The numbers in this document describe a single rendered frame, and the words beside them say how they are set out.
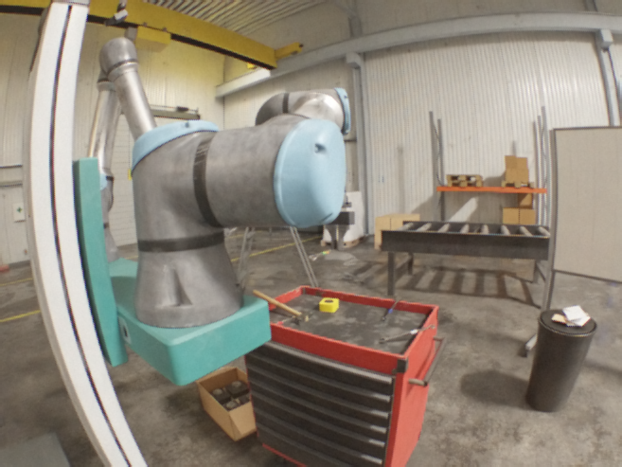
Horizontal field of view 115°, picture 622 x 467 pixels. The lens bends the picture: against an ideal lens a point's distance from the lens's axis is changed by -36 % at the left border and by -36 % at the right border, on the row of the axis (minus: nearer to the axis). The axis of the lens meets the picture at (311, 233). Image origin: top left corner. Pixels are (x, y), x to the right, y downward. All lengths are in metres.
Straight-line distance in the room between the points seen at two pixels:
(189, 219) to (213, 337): 0.14
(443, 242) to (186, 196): 3.71
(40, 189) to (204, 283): 0.25
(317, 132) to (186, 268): 0.20
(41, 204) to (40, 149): 0.07
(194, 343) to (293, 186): 0.20
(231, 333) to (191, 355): 0.06
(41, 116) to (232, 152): 0.27
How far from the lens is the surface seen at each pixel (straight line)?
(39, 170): 0.44
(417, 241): 3.98
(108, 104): 1.01
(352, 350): 1.03
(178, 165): 0.34
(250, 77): 12.41
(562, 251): 2.92
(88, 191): 0.45
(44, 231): 0.44
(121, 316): 0.46
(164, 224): 0.36
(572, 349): 2.13
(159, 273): 0.36
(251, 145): 0.31
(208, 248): 0.37
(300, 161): 0.29
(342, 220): 1.16
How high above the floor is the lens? 1.45
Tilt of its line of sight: 8 degrees down
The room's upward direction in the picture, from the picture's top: 2 degrees counter-clockwise
